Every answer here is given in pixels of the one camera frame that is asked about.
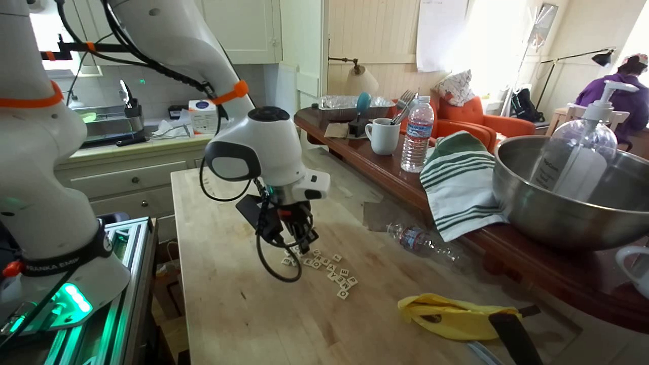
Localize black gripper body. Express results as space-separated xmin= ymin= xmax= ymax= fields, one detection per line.
xmin=279 ymin=198 xmax=319 ymax=232

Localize torn brown paper piece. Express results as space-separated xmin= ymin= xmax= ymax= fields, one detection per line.
xmin=362 ymin=198 xmax=408 ymax=236

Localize brown paper sheet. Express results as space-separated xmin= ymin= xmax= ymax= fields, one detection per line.
xmin=322 ymin=119 xmax=353 ymax=141

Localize crumpled clear plastic wrapper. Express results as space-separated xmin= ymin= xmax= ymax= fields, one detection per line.
xmin=385 ymin=221 xmax=459 ymax=262

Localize black stand block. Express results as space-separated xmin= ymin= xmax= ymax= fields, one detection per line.
xmin=348 ymin=116 xmax=370 ymax=139

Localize white ceramic mug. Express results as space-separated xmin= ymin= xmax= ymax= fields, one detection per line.
xmin=363 ymin=116 xmax=401 ymax=158

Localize aluminium foil tray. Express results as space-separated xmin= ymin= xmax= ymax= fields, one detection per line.
xmin=316 ymin=93 xmax=398 ymax=112

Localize clear plastic water bottle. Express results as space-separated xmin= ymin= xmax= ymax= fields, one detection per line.
xmin=400 ymin=93 xmax=436 ymax=174

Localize white container blue label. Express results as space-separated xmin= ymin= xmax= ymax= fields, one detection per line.
xmin=185 ymin=98 xmax=219 ymax=133

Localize desk lamp cream shade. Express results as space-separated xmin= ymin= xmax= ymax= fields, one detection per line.
xmin=328 ymin=55 xmax=381 ymax=98

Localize green striped white towel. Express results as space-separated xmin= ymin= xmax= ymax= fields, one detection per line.
xmin=419 ymin=130 xmax=509 ymax=244

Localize white base cabinet drawers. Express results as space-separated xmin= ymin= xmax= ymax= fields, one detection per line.
xmin=57 ymin=133 xmax=211 ymax=221

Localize black kitchen faucet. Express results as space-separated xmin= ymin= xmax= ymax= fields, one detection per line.
xmin=118 ymin=78 xmax=148 ymax=137

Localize patterned cushion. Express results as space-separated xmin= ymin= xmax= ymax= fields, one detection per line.
xmin=439 ymin=68 xmax=483 ymax=108

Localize orange armchair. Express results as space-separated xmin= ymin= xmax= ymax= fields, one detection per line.
xmin=432 ymin=90 xmax=539 ymax=153

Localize red-brown wooden counter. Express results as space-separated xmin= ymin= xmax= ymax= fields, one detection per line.
xmin=293 ymin=106 xmax=649 ymax=334

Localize blank white flipchart paper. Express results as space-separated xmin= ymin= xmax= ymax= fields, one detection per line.
xmin=414 ymin=0 xmax=473 ymax=75

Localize black bag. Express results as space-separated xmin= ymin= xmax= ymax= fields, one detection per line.
xmin=507 ymin=87 xmax=545 ymax=124

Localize large steel bowl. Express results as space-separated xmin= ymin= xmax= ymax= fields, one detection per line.
xmin=493 ymin=133 xmax=649 ymax=253

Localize clear pump sanitizer bottle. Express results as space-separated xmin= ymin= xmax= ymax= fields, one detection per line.
xmin=528 ymin=78 xmax=641 ymax=202

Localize black metal rod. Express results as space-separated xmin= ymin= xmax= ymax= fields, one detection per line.
xmin=38 ymin=37 xmax=138 ymax=63

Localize white ceramic cup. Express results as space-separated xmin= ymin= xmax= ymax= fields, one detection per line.
xmin=614 ymin=244 xmax=649 ymax=300

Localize person in purple top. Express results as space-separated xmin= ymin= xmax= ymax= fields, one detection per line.
xmin=575 ymin=53 xmax=649 ymax=147

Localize black floor lamp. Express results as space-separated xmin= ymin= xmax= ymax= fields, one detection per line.
xmin=533 ymin=47 xmax=617 ymax=118

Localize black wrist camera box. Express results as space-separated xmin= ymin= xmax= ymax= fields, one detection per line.
xmin=235 ymin=192 xmax=282 ymax=245

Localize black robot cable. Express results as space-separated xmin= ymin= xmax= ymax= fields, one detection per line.
xmin=52 ymin=0 xmax=304 ymax=284

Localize orange strap on forearm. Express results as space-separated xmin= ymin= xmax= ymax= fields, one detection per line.
xmin=209 ymin=78 xmax=252 ymax=108

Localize aluminium robot stand frame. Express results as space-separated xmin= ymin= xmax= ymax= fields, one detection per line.
xmin=0 ymin=214 xmax=161 ymax=365

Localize black tool handle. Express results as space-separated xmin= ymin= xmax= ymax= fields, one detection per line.
xmin=488 ymin=311 xmax=545 ymax=365

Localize orange strap on wide link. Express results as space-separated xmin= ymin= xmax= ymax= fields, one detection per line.
xmin=0 ymin=78 xmax=68 ymax=112

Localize framed wall poster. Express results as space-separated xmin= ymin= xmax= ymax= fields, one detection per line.
xmin=526 ymin=0 xmax=563 ymax=56

